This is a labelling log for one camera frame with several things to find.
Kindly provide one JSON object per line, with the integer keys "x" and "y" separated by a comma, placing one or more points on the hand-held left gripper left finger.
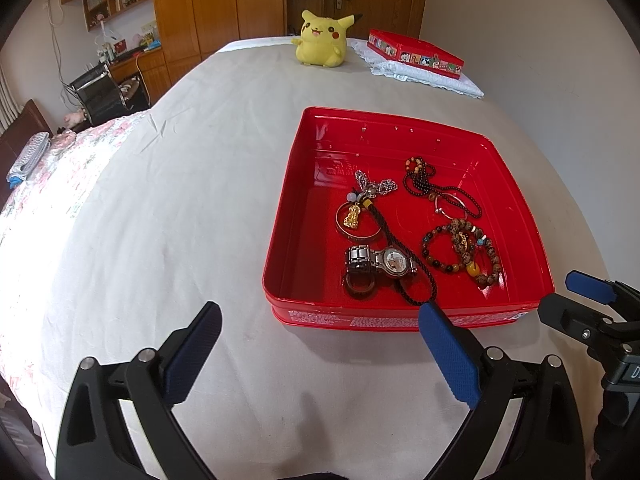
{"x": 192, "y": 355}

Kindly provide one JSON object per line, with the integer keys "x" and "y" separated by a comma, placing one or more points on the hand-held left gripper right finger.
{"x": 450, "y": 355}

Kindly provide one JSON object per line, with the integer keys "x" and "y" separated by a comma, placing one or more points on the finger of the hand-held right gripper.
{"x": 565, "y": 315}
{"x": 590, "y": 284}

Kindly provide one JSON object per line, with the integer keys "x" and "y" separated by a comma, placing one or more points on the engraved silver bangle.
{"x": 367, "y": 236}

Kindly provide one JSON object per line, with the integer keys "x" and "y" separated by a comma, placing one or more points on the thin silver bangle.
{"x": 439, "y": 209}

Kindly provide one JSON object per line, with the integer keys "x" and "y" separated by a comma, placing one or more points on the red plastic tray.
{"x": 310, "y": 260}

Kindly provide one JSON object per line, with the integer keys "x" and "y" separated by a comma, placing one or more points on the silver wristwatch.
{"x": 392, "y": 261}

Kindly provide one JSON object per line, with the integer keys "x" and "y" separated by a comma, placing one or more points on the silver rhinestone bow charm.
{"x": 385, "y": 186}

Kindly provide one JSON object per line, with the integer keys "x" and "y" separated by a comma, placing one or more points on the floral blanket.
{"x": 75, "y": 160}

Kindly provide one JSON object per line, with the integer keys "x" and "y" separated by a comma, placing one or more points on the white folded cloth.
{"x": 450, "y": 85}

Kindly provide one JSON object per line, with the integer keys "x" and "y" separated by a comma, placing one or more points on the grey folded cloth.
{"x": 27, "y": 157}

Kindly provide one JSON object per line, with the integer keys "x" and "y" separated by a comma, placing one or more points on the pink plush toy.
{"x": 72, "y": 118}

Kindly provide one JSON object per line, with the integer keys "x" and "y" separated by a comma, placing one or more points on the black office chair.
{"x": 100, "y": 95}

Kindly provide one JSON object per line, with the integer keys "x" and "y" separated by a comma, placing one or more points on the dark wooden headboard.
{"x": 25, "y": 122}

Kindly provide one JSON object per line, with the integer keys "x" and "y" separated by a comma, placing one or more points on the wooden desk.
{"x": 150, "y": 70}

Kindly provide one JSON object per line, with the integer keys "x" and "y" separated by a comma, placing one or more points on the red cartoon tin lid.
{"x": 415, "y": 47}

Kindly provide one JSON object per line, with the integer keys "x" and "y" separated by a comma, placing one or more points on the white desk lamp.
{"x": 105, "y": 35}

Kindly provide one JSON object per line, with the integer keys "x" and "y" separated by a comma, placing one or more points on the yellow plush toy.
{"x": 320, "y": 45}

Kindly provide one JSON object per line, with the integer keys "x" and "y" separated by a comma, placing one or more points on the wooden wardrobe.
{"x": 215, "y": 5}

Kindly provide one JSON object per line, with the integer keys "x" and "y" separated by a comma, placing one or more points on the wooden bookshelf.
{"x": 117, "y": 0}

